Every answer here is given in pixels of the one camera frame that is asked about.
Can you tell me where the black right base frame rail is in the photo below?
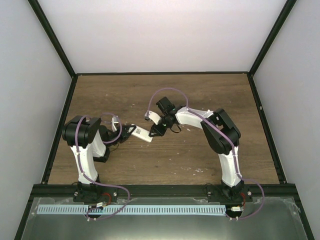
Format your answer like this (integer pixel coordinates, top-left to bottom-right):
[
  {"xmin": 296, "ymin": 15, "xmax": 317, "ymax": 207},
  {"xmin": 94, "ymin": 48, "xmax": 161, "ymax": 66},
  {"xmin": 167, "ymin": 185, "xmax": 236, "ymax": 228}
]
[{"xmin": 247, "ymin": 73, "xmax": 287, "ymax": 184}]

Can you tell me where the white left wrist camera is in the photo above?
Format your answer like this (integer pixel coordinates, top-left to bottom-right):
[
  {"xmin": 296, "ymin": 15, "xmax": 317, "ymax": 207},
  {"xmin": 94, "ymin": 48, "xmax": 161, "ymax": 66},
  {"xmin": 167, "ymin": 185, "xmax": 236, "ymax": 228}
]
[{"xmin": 110, "ymin": 116, "xmax": 119, "ymax": 132}]

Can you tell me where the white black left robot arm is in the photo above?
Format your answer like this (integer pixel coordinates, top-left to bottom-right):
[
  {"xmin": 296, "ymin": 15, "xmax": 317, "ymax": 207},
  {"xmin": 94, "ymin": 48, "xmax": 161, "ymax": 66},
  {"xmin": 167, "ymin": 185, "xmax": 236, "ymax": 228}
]
[{"xmin": 62, "ymin": 115, "xmax": 137, "ymax": 202}]

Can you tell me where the black right corner frame post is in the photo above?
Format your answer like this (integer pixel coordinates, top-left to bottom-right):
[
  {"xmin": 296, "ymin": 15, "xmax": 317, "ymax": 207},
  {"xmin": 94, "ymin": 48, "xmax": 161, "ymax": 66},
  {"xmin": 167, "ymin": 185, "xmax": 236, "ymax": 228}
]
[{"xmin": 249, "ymin": 0, "xmax": 297, "ymax": 76}]

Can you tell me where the black rear base frame rail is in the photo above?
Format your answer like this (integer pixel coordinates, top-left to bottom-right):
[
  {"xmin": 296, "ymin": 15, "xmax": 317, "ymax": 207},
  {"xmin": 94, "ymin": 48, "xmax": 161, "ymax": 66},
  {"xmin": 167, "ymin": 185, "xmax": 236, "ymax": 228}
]
[{"xmin": 76, "ymin": 71, "xmax": 249, "ymax": 76}]

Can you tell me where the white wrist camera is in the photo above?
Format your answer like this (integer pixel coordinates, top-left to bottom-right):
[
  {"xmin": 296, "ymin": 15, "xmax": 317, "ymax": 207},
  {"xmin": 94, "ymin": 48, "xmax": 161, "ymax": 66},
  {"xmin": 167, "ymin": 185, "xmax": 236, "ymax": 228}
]
[
  {"xmin": 110, "ymin": 116, "xmax": 119, "ymax": 132},
  {"xmin": 144, "ymin": 110, "xmax": 161, "ymax": 125}
]

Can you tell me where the white remote control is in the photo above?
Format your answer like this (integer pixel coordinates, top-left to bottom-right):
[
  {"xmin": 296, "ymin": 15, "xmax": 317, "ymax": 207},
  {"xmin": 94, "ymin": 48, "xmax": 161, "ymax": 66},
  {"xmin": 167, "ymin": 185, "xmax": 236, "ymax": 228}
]
[{"xmin": 131, "ymin": 126, "xmax": 153, "ymax": 143}]

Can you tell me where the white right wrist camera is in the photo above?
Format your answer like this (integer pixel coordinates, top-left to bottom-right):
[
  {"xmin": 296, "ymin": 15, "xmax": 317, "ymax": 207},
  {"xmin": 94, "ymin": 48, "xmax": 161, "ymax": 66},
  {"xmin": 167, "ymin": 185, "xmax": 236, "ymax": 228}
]
[{"xmin": 144, "ymin": 110, "xmax": 161, "ymax": 125}]

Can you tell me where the grey metal front plate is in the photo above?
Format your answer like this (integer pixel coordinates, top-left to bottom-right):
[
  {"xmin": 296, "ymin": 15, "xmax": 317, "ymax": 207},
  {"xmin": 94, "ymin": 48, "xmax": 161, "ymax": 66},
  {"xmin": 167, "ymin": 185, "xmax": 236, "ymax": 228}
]
[{"xmin": 22, "ymin": 197, "xmax": 307, "ymax": 240}]

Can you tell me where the black left corner frame post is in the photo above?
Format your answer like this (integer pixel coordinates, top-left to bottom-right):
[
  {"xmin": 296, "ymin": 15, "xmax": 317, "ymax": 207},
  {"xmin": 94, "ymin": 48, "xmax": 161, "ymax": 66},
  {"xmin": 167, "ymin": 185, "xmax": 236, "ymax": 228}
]
[{"xmin": 28, "ymin": 0, "xmax": 76, "ymax": 78}]

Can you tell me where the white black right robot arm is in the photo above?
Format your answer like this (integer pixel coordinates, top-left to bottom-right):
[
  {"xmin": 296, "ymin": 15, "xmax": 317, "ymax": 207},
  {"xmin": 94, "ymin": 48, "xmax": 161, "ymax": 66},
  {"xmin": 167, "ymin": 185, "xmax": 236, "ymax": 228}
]
[{"xmin": 144, "ymin": 97, "xmax": 244, "ymax": 202}]

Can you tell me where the black left base frame rail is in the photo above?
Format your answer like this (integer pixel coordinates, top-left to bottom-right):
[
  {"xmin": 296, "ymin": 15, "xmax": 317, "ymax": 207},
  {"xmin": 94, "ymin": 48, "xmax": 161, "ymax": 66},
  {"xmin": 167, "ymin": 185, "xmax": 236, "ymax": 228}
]
[{"xmin": 41, "ymin": 74, "xmax": 79, "ymax": 185}]

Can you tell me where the black base frame rail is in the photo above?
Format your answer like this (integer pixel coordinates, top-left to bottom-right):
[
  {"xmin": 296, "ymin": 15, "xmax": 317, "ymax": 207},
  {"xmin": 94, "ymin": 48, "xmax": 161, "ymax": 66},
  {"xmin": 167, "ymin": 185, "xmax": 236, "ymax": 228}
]
[
  {"xmin": 247, "ymin": 73, "xmax": 287, "ymax": 184},
  {"xmin": 41, "ymin": 74, "xmax": 79, "ymax": 185},
  {"xmin": 76, "ymin": 71, "xmax": 249, "ymax": 76}
]

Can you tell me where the light blue slotted cable duct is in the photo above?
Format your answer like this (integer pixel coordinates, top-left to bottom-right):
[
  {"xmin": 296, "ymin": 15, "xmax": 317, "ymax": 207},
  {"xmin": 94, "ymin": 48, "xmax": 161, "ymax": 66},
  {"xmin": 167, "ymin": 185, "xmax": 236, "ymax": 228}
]
[{"xmin": 36, "ymin": 204, "xmax": 226, "ymax": 216}]

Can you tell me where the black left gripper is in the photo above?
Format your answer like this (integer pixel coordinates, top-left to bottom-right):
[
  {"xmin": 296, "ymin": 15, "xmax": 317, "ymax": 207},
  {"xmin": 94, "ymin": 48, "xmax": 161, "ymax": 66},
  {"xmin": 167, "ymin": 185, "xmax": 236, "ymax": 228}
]
[{"xmin": 105, "ymin": 125, "xmax": 136, "ymax": 148}]

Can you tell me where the black corner frame post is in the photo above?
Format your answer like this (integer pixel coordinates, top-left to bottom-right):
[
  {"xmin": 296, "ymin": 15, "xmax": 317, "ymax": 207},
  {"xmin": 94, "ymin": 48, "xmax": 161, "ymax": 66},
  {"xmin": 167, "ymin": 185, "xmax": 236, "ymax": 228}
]
[
  {"xmin": 249, "ymin": 0, "xmax": 297, "ymax": 76},
  {"xmin": 28, "ymin": 0, "xmax": 76, "ymax": 78}
]

